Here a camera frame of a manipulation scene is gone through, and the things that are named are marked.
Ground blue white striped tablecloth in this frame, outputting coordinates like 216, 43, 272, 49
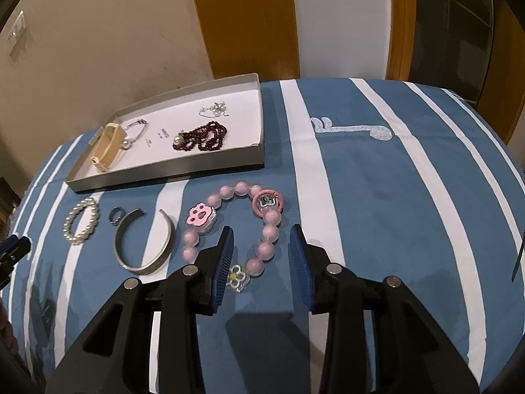
8, 76, 525, 394

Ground grey cardboard tray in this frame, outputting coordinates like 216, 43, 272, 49
66, 73, 265, 193

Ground wooden framed glass door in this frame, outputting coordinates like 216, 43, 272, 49
388, 0, 525, 140

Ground wooden door panel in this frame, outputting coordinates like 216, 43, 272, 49
186, 0, 302, 80

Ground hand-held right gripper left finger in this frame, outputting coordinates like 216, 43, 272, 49
44, 226, 235, 394

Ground silver cuff bangle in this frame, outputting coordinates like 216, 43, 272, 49
114, 209, 177, 275

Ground cream strap bracelet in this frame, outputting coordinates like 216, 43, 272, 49
89, 123, 126, 172

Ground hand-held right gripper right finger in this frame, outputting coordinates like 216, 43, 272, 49
289, 225, 480, 394

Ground thin silver bangle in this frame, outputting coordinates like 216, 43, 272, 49
117, 119, 147, 148

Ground white pearl bracelet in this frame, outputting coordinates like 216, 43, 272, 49
63, 197, 100, 246

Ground pink bead charm bracelet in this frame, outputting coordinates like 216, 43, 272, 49
181, 185, 284, 294

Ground dark red bead bracelet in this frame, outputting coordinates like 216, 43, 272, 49
180, 120, 229, 152

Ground silver pearl cluster earrings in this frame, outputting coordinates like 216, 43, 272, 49
199, 101, 229, 118

